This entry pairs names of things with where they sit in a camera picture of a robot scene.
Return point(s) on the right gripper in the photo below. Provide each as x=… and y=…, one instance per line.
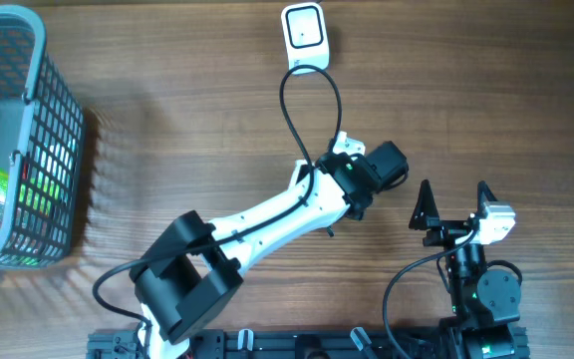
x=427, y=216

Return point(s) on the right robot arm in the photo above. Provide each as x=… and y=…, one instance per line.
x=485, y=295

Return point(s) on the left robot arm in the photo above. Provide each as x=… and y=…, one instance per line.
x=195, y=267

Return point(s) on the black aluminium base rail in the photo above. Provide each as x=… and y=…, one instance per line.
x=417, y=342

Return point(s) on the white barcode scanner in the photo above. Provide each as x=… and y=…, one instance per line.
x=305, y=35

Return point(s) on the grey plastic shopping basket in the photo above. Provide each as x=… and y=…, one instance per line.
x=42, y=139

